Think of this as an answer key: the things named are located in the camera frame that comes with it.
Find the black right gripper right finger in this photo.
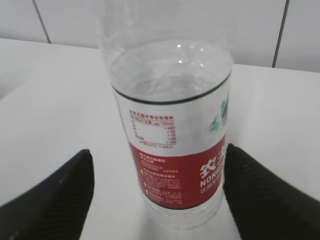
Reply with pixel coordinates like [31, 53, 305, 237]
[223, 144, 320, 240]

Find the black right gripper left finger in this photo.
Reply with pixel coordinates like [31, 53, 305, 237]
[0, 149, 95, 240]

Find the Nongfu Spring water bottle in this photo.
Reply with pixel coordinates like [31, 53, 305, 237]
[94, 0, 237, 229]

